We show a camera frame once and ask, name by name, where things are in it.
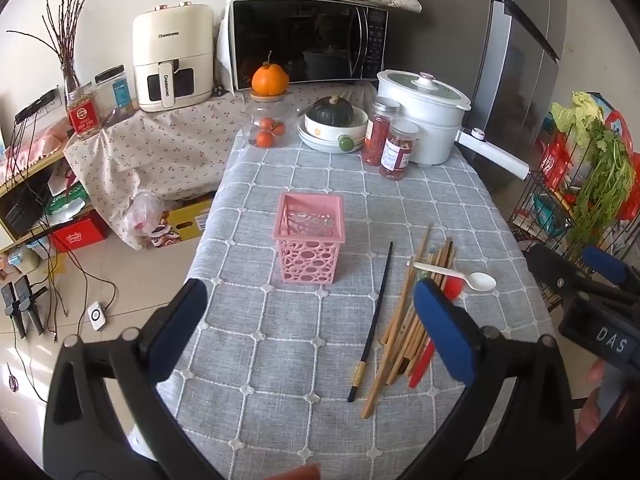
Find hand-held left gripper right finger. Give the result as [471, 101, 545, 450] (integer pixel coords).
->
[400, 278, 581, 480]

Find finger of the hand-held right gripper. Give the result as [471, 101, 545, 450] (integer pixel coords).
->
[581, 245, 640, 305]
[525, 244, 601, 307]

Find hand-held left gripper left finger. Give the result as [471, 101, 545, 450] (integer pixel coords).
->
[42, 278, 226, 480]

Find red plastic spoon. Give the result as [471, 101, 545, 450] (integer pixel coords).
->
[409, 280, 463, 388]

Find pile of wooden chopsticks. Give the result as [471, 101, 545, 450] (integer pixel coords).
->
[361, 225, 457, 420]

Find white plastic spoon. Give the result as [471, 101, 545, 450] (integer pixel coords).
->
[406, 259, 497, 292]

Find black chopstick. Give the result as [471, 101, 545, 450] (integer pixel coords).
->
[347, 241, 394, 403]

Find pink plastic utensil basket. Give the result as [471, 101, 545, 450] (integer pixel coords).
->
[272, 192, 347, 285]

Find person's right hand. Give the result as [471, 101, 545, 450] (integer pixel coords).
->
[575, 360, 608, 447]

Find white charger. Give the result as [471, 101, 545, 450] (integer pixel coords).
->
[86, 300, 108, 332]

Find bunch of green herbs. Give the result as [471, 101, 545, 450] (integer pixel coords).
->
[567, 120, 637, 246]

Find grey checked tablecloth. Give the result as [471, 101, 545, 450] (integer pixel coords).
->
[145, 82, 561, 480]

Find red snack packet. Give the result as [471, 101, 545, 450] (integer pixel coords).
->
[539, 141, 572, 191]

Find yellow cardboard box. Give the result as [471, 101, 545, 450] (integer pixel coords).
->
[147, 197, 216, 248]

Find crumpled white plastic bag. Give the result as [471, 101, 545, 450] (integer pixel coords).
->
[122, 191, 168, 236]

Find red plastic bag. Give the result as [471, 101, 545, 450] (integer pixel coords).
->
[597, 95, 640, 221]

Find red box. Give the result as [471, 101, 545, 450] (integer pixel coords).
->
[49, 210, 108, 253]

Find napa cabbage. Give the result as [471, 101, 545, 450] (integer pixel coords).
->
[550, 91, 606, 133]

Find black clamps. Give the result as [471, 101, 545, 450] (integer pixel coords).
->
[0, 275, 48, 338]

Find floral cloth cover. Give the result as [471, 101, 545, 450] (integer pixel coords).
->
[64, 82, 371, 251]

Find labelled jar of dried fruit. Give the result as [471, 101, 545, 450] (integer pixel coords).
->
[379, 119, 420, 181]

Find white electric pot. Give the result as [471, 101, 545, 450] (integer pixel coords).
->
[376, 71, 531, 181]

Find jar of red berries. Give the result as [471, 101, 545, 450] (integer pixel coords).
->
[361, 97, 401, 167]

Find white dish with green knob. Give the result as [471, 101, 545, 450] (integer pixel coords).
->
[296, 117, 368, 154]

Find wooden shelf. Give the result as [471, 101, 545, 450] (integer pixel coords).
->
[0, 150, 71, 256]

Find grey refrigerator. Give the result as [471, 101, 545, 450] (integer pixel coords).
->
[467, 0, 568, 196]

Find glass jar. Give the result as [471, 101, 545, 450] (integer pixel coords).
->
[243, 91, 292, 150]

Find jar with red label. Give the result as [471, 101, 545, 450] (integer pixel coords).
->
[64, 82, 101, 141]

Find clear container with black lid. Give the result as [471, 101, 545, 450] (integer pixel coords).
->
[94, 65, 135, 123]

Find dark green squash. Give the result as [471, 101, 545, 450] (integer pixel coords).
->
[311, 95, 357, 127]

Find black power strip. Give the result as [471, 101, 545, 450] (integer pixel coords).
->
[14, 87, 61, 126]

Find large orange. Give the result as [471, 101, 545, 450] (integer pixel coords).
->
[251, 51, 291, 97]

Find cream air fryer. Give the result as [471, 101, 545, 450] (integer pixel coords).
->
[132, 4, 216, 112]

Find dry branches in vase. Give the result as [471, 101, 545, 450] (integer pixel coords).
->
[7, 0, 98, 92]

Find black microwave oven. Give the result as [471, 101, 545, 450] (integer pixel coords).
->
[227, 0, 390, 93]

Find black wire rack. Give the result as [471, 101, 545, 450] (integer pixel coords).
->
[507, 110, 640, 311]

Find black cables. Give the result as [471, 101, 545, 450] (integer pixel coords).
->
[0, 110, 118, 406]

